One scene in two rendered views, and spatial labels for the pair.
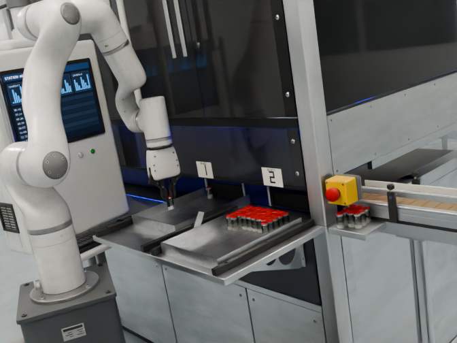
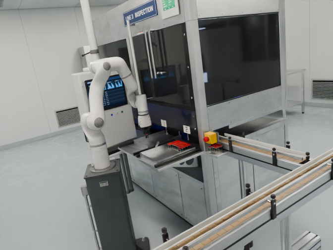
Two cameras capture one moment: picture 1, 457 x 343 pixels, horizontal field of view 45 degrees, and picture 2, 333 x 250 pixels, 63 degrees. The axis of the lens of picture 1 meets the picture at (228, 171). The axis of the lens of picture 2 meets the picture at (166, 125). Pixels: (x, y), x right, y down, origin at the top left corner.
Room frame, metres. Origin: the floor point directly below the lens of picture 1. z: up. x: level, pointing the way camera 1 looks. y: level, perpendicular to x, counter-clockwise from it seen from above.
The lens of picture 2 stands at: (-0.36, -0.32, 1.63)
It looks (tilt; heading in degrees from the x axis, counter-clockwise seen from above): 15 degrees down; 9
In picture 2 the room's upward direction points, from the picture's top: 8 degrees counter-clockwise
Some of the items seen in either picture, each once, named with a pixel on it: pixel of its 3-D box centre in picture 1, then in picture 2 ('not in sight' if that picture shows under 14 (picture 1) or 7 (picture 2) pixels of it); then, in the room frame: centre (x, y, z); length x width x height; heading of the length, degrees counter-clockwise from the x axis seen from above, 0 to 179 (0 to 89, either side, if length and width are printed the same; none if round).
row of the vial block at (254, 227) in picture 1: (252, 223); (176, 147); (1.60, -0.05, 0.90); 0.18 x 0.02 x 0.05; 40
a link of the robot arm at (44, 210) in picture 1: (33, 184); (92, 128); (1.46, 0.53, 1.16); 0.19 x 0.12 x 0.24; 47
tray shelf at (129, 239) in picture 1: (208, 230); (161, 148); (1.71, 0.10, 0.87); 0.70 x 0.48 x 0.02; 40
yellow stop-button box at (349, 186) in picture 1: (343, 189); (211, 137); (1.51, -0.32, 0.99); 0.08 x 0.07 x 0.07; 130
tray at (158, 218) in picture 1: (191, 209); (157, 139); (1.88, 0.15, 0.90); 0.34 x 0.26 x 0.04; 130
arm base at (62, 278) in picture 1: (58, 258); (100, 156); (1.44, 0.51, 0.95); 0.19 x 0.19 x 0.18
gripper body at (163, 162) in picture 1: (162, 160); (144, 119); (1.75, 0.21, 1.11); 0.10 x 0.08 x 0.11; 121
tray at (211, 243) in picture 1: (232, 235); (167, 152); (1.55, 0.02, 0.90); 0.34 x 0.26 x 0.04; 130
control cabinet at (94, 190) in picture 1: (49, 139); (105, 105); (2.18, 0.68, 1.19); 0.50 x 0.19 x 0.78; 138
